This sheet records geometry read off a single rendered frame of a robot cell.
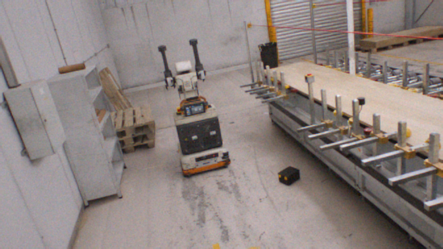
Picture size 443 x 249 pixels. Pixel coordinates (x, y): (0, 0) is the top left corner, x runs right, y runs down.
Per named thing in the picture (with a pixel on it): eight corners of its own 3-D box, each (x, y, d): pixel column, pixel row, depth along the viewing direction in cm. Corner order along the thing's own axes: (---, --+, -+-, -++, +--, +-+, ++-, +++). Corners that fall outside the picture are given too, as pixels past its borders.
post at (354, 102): (356, 157, 263) (354, 100, 247) (354, 155, 266) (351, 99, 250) (360, 156, 264) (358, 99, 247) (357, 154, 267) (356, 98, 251)
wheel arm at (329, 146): (322, 152, 250) (321, 147, 249) (320, 151, 253) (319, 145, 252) (372, 139, 256) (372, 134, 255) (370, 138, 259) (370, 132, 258)
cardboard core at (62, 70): (57, 68, 391) (82, 62, 395) (59, 67, 399) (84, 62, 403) (59, 74, 394) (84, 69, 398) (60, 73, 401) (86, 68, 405)
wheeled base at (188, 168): (231, 165, 427) (229, 147, 419) (183, 177, 418) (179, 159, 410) (221, 146, 490) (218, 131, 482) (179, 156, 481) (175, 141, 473)
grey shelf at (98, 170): (85, 207, 396) (40, 83, 344) (96, 174, 480) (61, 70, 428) (122, 197, 402) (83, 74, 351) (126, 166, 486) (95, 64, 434)
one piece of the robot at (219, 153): (223, 156, 421) (222, 150, 418) (191, 164, 415) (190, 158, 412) (223, 155, 423) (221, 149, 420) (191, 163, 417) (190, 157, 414)
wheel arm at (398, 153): (364, 166, 200) (364, 161, 199) (360, 164, 204) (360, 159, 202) (435, 147, 207) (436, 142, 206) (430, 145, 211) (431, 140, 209)
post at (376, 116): (376, 175, 241) (376, 114, 225) (373, 173, 244) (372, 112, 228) (380, 174, 242) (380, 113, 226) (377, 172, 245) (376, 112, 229)
